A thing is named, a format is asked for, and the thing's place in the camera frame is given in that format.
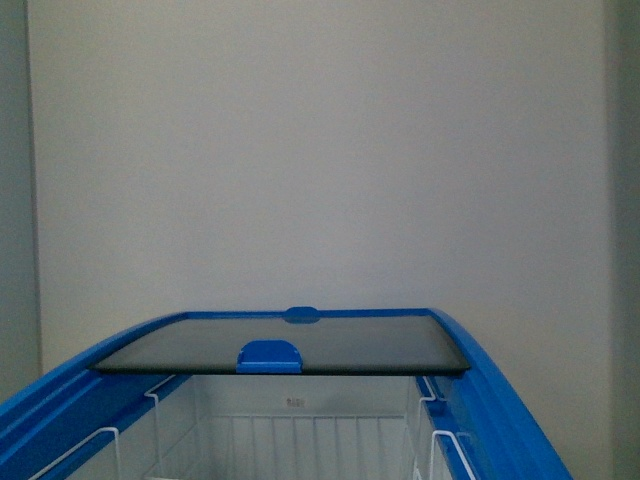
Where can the blue rear lid handle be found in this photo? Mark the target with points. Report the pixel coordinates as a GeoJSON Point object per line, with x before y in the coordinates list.
{"type": "Point", "coordinates": [301, 315]}

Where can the white chest freezer blue rim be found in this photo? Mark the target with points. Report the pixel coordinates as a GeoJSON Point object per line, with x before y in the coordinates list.
{"type": "Point", "coordinates": [500, 435]}

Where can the dark glass sliding lid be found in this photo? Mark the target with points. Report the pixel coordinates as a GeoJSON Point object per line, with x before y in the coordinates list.
{"type": "Point", "coordinates": [352, 346]}

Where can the white wire freezer basket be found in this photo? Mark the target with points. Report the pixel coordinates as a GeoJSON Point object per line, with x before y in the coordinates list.
{"type": "Point", "coordinates": [260, 427]}

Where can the blue lid handle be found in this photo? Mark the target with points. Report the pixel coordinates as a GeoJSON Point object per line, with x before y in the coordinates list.
{"type": "Point", "coordinates": [301, 315]}
{"type": "Point", "coordinates": [269, 356]}

